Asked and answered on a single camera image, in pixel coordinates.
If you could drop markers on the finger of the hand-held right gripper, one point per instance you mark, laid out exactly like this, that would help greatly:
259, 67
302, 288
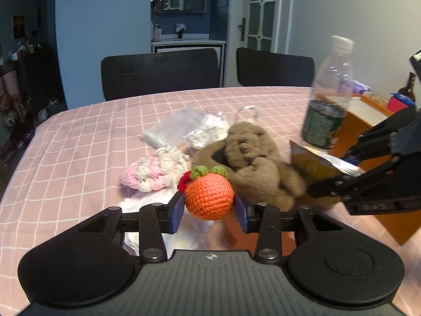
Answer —
332, 184
371, 138

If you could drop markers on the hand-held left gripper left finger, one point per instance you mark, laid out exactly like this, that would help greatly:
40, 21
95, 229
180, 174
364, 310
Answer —
177, 211

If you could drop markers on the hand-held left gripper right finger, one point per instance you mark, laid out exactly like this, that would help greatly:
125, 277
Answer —
241, 211

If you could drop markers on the orange box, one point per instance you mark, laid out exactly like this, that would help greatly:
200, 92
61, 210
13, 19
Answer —
365, 128

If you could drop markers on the yellow snack packet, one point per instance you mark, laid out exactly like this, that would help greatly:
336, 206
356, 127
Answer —
312, 163

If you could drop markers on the orange crochet ball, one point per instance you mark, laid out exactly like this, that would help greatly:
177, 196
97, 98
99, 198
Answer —
208, 194

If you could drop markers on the clear plastic bag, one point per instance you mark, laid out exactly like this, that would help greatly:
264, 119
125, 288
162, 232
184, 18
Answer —
174, 126

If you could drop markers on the white bundle with ribbon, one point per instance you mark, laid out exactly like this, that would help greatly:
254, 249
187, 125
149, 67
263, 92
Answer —
210, 131

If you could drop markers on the red box with blue lid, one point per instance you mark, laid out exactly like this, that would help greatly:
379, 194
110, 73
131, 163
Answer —
399, 102

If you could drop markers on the pink white crochet pouch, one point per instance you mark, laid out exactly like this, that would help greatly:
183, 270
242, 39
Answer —
154, 171

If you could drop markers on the brown plush toy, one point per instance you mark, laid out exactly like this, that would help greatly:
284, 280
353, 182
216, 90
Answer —
250, 161

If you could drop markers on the purple tissue pack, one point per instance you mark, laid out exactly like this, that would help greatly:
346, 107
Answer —
357, 87

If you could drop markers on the clear plastic water bottle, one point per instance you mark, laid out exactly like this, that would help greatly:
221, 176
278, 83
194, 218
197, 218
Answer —
329, 105

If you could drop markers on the brown glass bottle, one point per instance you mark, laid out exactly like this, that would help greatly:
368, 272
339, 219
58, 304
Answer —
409, 87

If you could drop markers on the pink checked tablecloth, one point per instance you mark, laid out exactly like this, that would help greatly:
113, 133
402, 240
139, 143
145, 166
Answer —
82, 158

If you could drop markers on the black chair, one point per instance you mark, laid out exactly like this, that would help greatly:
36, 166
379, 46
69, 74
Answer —
274, 69
159, 72

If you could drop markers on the white counter cabinet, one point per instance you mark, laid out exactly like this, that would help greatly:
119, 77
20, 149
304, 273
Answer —
189, 47

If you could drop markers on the white door with glass panes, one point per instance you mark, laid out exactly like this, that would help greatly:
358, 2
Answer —
261, 10

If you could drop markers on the pink bottles on counter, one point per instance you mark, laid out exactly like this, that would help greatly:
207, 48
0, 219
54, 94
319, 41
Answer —
156, 33

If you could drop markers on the faucet with white cloth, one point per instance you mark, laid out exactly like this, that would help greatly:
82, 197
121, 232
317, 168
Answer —
180, 29

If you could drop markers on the dark sideboard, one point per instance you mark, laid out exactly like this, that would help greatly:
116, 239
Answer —
39, 82

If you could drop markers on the floral patterned cloth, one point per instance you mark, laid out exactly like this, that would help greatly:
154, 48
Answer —
8, 98

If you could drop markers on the small dark wall picture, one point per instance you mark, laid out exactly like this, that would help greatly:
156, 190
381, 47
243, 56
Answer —
18, 26

